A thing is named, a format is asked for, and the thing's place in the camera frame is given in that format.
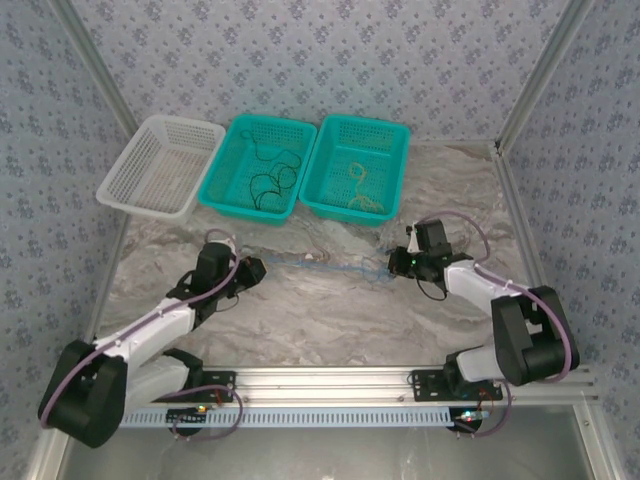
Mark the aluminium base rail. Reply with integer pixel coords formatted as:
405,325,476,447
53,364,599,405

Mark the blue cable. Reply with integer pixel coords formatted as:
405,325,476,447
262,244,399,289

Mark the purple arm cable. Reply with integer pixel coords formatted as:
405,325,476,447
38,228,245,444
422,210,576,439

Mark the control board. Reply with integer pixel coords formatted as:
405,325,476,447
167,405,211,426
452,407,489,431

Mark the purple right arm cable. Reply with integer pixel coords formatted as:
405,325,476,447
422,210,576,439

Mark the aluminium frame post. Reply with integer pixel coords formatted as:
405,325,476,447
494,0,596,151
49,0,139,134

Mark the aluminium table side rail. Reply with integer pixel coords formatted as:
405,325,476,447
87,214,132,346
492,144,571,364

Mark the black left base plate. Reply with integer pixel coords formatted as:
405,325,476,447
145,370,237,404

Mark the teal plastic basket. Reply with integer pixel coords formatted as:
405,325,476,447
197,113,319,227
298,113,412,230

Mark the black cable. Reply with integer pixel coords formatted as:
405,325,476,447
238,129,302,210

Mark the right control board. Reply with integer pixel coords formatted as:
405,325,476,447
452,407,489,431

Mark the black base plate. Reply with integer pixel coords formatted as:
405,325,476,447
145,370,237,404
409,368,504,404

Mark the white plastic basket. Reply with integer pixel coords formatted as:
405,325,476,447
95,114,227,220

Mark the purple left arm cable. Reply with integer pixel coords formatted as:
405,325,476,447
38,228,245,444

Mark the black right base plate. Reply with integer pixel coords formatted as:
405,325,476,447
409,368,504,404

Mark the white slotted cable duct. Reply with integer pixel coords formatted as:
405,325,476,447
118,405,484,430

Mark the left control board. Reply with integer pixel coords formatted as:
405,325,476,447
167,405,211,426

